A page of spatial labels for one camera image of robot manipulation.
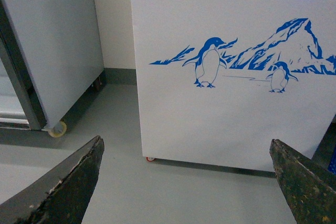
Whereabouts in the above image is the grey upright fridge cabinet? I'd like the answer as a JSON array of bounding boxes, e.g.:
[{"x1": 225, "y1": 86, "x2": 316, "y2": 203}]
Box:
[{"x1": 1, "y1": 0, "x2": 104, "y2": 132}]

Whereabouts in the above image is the blue plastic crate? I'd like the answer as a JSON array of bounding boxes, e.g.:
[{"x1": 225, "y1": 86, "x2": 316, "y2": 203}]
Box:
[{"x1": 328, "y1": 147, "x2": 336, "y2": 175}]

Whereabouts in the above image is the red freezer caster wheel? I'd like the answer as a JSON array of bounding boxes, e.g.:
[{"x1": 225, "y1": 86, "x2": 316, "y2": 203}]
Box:
[{"x1": 146, "y1": 157, "x2": 155, "y2": 162}]

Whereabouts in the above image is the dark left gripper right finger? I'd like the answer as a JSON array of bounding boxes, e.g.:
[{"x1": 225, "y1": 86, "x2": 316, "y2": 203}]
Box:
[{"x1": 269, "y1": 139, "x2": 335, "y2": 223}]

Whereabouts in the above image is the yellowish fridge caster wheel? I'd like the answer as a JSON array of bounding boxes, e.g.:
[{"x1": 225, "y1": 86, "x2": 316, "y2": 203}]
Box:
[{"x1": 48, "y1": 121, "x2": 67, "y2": 138}]

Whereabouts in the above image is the white chest freezer with penguins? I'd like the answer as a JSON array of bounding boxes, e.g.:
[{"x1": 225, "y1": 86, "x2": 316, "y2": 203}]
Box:
[{"x1": 131, "y1": 0, "x2": 335, "y2": 171}]

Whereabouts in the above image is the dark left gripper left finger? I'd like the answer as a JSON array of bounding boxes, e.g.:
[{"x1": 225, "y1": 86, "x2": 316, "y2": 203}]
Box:
[{"x1": 1, "y1": 136, "x2": 104, "y2": 223}]

